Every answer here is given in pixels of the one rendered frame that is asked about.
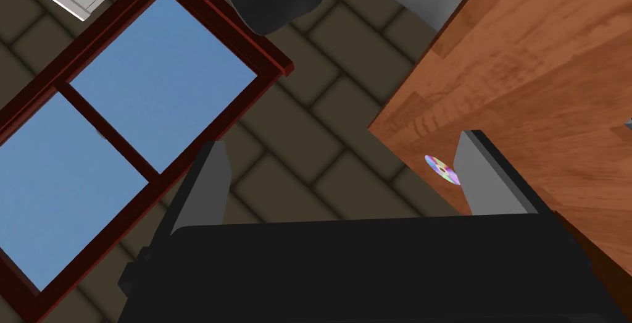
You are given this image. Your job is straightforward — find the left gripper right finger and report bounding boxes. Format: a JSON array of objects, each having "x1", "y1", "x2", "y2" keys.
[{"x1": 452, "y1": 130, "x2": 553, "y2": 216}]

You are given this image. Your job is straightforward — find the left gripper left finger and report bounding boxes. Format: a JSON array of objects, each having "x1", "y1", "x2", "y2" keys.
[{"x1": 157, "y1": 140, "x2": 233, "y2": 237}]

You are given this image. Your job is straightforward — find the rainbow compact disc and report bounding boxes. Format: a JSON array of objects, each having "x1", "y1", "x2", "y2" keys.
[{"x1": 424, "y1": 154, "x2": 462, "y2": 186}]

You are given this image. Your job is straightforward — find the red-brown framed window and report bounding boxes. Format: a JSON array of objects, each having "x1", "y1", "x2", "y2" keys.
[{"x1": 0, "y1": 0, "x2": 296, "y2": 323}]

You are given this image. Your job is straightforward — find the brown wooden table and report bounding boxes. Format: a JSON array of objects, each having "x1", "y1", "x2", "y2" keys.
[{"x1": 367, "y1": 0, "x2": 632, "y2": 279}]

